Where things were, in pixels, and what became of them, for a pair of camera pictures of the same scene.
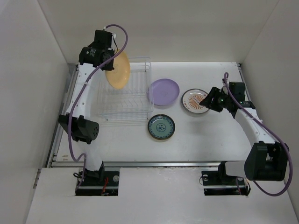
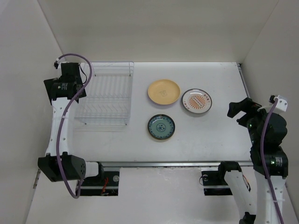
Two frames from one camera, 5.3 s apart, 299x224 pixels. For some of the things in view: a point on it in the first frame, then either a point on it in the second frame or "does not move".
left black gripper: x=109 y=66 to x=50 y=82
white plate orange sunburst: x=190 y=100 does not move
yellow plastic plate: x=118 y=77 to x=164 y=92
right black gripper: x=214 y=93 to x=236 y=107
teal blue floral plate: x=161 y=127 does not move
